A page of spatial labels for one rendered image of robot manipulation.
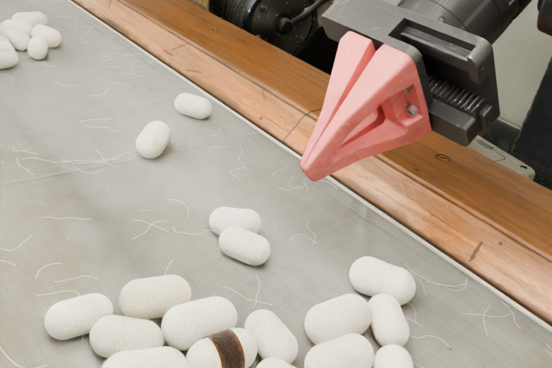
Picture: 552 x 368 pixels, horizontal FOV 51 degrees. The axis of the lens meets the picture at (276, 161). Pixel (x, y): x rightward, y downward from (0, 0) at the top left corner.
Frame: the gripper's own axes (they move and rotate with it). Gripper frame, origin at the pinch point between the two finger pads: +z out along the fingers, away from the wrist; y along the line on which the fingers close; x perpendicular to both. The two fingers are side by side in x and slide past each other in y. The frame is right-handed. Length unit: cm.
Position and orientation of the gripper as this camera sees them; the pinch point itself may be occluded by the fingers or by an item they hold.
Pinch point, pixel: (316, 163)
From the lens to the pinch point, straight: 32.0
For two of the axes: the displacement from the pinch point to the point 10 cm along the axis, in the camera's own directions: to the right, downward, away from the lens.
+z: -6.8, 7.2, -1.7
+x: 3.6, 5.3, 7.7
